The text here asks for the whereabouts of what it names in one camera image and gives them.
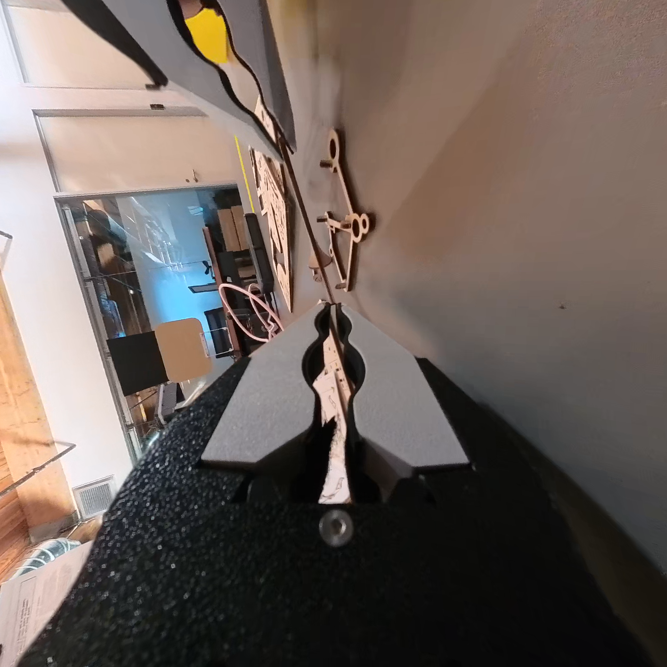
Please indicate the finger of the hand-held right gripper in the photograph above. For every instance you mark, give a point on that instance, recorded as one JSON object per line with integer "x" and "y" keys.
{"x": 177, "y": 67}
{"x": 260, "y": 52}

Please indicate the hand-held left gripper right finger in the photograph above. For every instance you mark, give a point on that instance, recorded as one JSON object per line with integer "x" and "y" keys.
{"x": 406, "y": 411}

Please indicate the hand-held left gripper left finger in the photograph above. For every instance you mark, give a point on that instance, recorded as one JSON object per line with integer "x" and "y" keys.
{"x": 260, "y": 401}

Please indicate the wooden sheet of model parts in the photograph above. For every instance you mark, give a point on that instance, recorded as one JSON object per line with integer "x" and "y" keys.
{"x": 273, "y": 208}
{"x": 334, "y": 469}

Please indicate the wooden model assembly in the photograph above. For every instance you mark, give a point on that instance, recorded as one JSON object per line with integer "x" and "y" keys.
{"x": 356, "y": 245}

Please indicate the yellow box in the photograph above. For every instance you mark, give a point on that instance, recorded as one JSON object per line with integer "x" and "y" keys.
{"x": 208, "y": 34}

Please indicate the wooden board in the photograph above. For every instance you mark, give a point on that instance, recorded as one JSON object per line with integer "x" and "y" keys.
{"x": 182, "y": 349}

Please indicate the yellow tape strip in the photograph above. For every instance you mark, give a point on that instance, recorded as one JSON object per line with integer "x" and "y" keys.
{"x": 244, "y": 172}

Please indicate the black panel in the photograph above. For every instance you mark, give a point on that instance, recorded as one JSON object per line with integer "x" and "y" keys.
{"x": 135, "y": 362}

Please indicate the white vent grille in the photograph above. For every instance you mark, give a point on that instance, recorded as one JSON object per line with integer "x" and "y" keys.
{"x": 94, "y": 496}

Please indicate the printed instruction sheet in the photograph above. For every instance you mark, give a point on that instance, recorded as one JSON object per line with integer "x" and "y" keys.
{"x": 31, "y": 615}

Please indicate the silver flexible duct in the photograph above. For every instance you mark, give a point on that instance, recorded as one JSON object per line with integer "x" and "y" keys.
{"x": 47, "y": 555}

